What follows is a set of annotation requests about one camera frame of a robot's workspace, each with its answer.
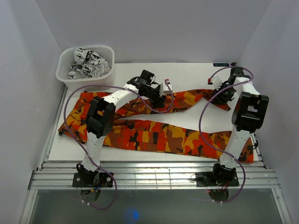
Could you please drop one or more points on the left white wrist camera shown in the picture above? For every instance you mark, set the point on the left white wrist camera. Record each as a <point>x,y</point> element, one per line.
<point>165,87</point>

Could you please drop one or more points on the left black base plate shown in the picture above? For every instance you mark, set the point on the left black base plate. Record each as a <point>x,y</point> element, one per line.
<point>100,180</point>

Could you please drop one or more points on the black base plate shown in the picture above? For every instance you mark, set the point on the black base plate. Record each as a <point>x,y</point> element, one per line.
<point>100,180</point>
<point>209,179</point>

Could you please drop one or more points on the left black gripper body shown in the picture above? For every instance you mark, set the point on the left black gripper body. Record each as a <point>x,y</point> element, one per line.
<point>153,94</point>

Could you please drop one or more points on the white plastic basket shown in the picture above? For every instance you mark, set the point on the white plastic basket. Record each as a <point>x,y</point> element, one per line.
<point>66,58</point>

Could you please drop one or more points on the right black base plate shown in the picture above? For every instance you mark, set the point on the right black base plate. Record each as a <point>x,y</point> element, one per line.
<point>209,179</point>

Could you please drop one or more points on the black white printed garment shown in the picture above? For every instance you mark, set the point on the black white printed garment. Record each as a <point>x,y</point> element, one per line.
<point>88,64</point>

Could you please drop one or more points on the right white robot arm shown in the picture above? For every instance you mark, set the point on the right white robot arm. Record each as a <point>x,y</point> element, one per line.
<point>247,117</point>

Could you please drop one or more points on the small black label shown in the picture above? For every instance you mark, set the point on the small black label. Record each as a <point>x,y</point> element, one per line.
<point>221,64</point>

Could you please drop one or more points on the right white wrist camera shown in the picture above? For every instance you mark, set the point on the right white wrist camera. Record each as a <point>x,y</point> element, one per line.
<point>216,82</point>

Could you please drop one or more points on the aluminium rail frame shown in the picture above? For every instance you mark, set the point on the aluminium rail frame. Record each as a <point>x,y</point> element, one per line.
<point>152,175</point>

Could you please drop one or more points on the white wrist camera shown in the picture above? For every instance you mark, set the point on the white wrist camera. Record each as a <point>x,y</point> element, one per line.
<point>216,82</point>
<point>165,87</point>

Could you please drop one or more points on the orange camouflage trousers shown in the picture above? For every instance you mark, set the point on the orange camouflage trousers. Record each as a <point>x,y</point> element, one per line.
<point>144,135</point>

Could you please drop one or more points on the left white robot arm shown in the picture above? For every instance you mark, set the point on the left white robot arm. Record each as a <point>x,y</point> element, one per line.
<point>100,118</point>

